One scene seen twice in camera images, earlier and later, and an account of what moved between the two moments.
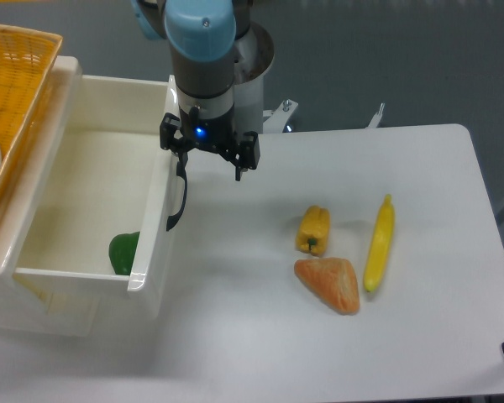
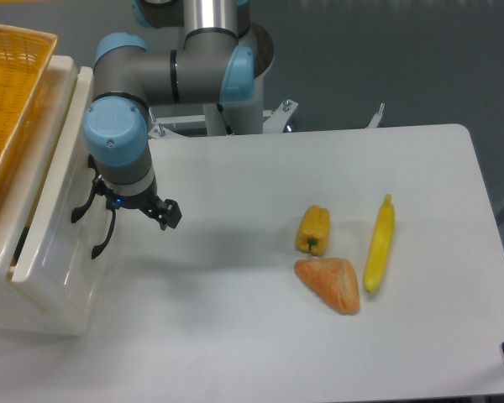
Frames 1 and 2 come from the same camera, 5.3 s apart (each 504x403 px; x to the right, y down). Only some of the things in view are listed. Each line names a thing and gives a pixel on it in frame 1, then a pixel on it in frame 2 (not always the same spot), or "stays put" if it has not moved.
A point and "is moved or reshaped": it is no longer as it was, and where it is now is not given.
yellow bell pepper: x=312 y=233 stays put
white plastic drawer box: x=102 y=222 is moved or reshaped
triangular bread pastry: x=333 y=280 stays put
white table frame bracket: x=375 y=118 stays put
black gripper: x=217 y=134 to x=167 y=211
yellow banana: x=380 y=248 stays put
